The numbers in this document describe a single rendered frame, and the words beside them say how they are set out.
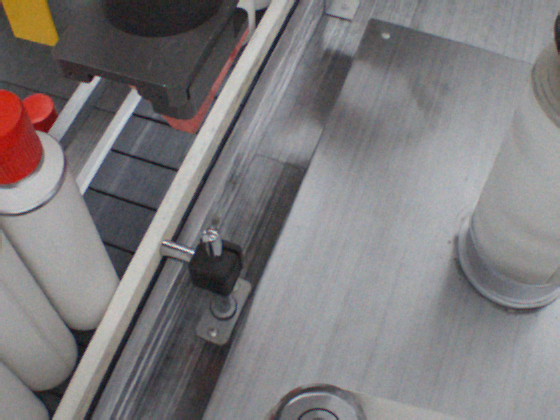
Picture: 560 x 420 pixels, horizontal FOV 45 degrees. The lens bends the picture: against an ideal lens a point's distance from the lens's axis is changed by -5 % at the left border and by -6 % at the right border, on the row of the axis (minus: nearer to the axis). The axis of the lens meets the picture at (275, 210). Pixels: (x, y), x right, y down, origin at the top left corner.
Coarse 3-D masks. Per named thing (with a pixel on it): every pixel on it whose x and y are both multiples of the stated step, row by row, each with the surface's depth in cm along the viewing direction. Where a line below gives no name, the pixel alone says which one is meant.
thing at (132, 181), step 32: (128, 128) 56; (160, 128) 56; (128, 160) 55; (160, 160) 54; (96, 192) 53; (128, 192) 53; (160, 192) 53; (96, 224) 52; (128, 224) 52; (128, 256) 50
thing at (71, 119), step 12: (84, 84) 48; (96, 84) 48; (72, 96) 47; (84, 96) 47; (96, 96) 48; (72, 108) 47; (84, 108) 47; (60, 120) 46; (72, 120) 46; (48, 132) 46; (60, 132) 46; (72, 132) 47
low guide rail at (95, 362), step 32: (288, 0) 59; (256, 32) 57; (256, 64) 56; (224, 96) 53; (224, 128) 53; (192, 160) 50; (192, 192) 50; (160, 224) 47; (160, 256) 48; (128, 288) 45; (128, 320) 45; (96, 352) 43; (96, 384) 43; (64, 416) 41
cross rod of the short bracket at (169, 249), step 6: (168, 240) 47; (162, 246) 47; (168, 246) 47; (174, 246) 47; (180, 246) 47; (186, 246) 47; (162, 252) 47; (168, 252) 47; (174, 252) 47; (180, 252) 47; (186, 252) 47; (192, 252) 47; (168, 258) 47; (174, 258) 47; (180, 258) 47; (186, 258) 47; (186, 264) 47
